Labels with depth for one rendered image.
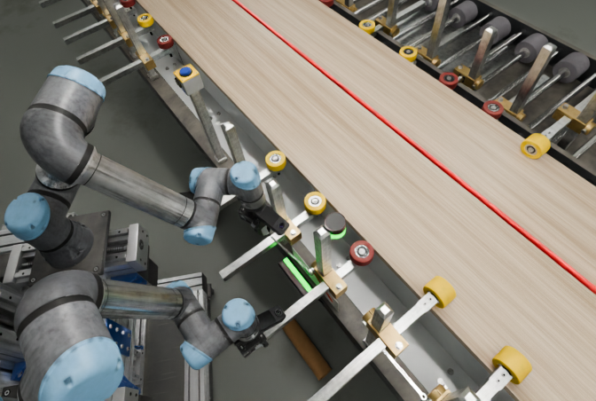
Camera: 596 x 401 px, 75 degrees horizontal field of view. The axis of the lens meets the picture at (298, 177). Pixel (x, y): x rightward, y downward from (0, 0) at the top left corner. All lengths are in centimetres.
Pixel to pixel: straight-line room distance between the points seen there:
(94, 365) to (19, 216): 68
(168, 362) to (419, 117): 156
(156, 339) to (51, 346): 143
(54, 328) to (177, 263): 177
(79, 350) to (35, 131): 43
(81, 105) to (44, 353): 49
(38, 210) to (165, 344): 107
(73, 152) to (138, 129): 227
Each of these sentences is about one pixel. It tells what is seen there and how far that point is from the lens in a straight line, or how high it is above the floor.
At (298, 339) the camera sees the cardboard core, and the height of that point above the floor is 8.
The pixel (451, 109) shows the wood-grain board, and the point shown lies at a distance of 175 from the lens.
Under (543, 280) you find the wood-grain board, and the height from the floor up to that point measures 90.
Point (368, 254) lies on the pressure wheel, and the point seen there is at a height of 90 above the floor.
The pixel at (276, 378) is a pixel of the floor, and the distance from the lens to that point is 216.
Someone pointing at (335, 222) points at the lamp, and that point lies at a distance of 109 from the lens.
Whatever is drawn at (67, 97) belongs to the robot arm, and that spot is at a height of 159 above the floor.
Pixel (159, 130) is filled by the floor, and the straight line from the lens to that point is 309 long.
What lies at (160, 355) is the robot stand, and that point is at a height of 21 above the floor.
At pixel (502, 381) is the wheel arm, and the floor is 96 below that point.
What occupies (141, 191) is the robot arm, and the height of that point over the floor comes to 141.
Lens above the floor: 213
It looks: 56 degrees down
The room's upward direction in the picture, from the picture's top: 8 degrees counter-clockwise
